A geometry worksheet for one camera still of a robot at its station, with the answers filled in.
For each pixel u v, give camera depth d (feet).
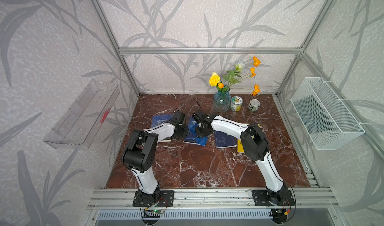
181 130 2.96
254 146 1.83
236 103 3.44
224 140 3.07
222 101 3.35
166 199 2.40
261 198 2.38
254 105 3.50
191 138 3.13
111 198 2.46
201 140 2.93
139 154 1.58
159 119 3.37
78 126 2.19
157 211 2.32
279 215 2.37
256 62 3.04
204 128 2.37
